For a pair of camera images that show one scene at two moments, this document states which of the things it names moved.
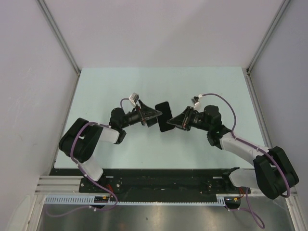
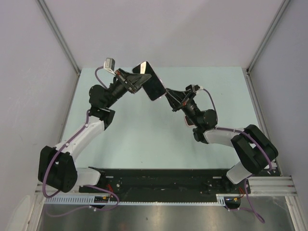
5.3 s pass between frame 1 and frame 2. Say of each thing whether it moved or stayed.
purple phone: moved
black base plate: stayed
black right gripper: moved
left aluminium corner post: stayed
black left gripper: moved
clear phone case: moved
